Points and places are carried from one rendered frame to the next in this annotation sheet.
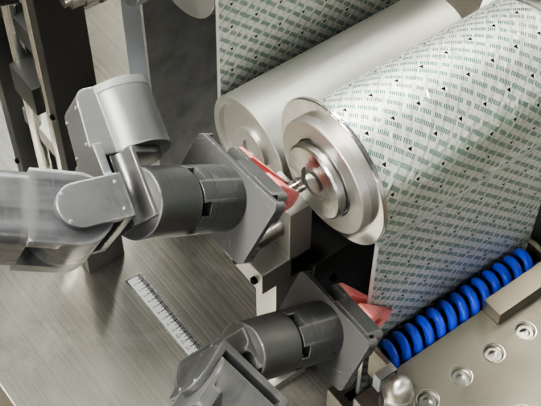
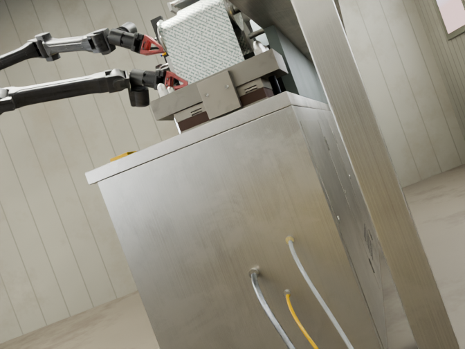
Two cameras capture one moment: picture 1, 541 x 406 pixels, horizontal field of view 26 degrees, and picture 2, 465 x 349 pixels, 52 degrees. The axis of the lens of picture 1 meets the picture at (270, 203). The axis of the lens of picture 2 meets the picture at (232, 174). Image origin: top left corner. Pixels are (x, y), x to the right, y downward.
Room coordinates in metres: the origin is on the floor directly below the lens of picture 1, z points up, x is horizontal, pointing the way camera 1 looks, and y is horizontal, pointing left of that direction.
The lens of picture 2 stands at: (-0.29, -1.44, 0.76)
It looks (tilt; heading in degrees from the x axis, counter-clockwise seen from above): 1 degrees down; 54
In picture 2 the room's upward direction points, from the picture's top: 20 degrees counter-clockwise
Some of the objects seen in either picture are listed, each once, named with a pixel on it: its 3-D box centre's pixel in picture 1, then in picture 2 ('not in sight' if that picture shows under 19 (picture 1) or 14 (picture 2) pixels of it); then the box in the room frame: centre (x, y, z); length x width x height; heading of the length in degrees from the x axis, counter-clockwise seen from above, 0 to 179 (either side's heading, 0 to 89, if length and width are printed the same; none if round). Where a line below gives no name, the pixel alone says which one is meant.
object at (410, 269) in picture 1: (459, 243); (207, 61); (0.70, -0.19, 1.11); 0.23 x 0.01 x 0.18; 127
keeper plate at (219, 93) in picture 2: not in sight; (219, 95); (0.56, -0.36, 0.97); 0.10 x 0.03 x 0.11; 127
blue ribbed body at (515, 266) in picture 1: (460, 306); not in sight; (0.68, -0.20, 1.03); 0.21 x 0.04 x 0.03; 127
